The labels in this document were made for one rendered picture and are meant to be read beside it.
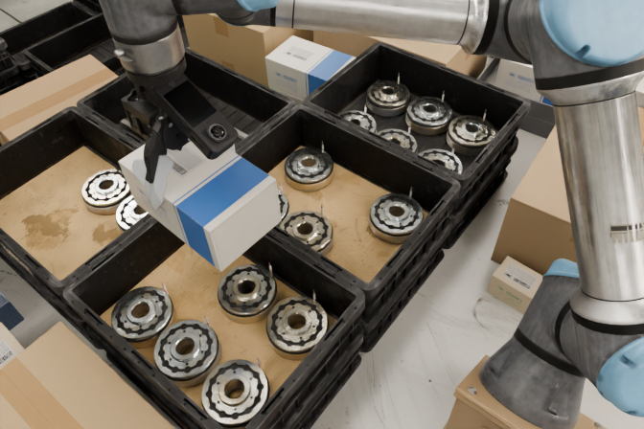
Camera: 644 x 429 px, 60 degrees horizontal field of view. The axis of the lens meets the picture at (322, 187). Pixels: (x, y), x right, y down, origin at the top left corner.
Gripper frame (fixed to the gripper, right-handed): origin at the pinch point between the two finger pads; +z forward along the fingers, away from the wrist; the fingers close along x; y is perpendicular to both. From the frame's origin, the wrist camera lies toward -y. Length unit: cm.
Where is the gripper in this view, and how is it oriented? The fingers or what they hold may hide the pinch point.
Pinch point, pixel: (198, 183)
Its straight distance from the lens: 81.5
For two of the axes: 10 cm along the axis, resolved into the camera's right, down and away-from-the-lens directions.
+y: -7.5, -4.6, 4.7
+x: -6.6, 5.6, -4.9
